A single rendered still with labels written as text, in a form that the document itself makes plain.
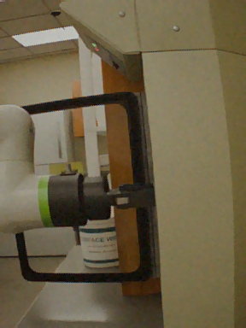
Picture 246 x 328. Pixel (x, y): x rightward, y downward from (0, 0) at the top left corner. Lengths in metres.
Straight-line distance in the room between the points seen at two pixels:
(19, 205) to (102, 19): 0.34
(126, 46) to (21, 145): 0.27
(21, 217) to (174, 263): 0.28
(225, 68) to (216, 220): 0.22
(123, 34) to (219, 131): 0.20
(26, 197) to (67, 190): 0.07
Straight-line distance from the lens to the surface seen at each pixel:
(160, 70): 0.66
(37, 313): 1.00
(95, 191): 0.78
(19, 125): 0.82
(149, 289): 1.07
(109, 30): 0.67
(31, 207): 0.79
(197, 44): 0.67
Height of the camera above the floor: 1.28
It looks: 3 degrees down
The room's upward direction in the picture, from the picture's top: 5 degrees counter-clockwise
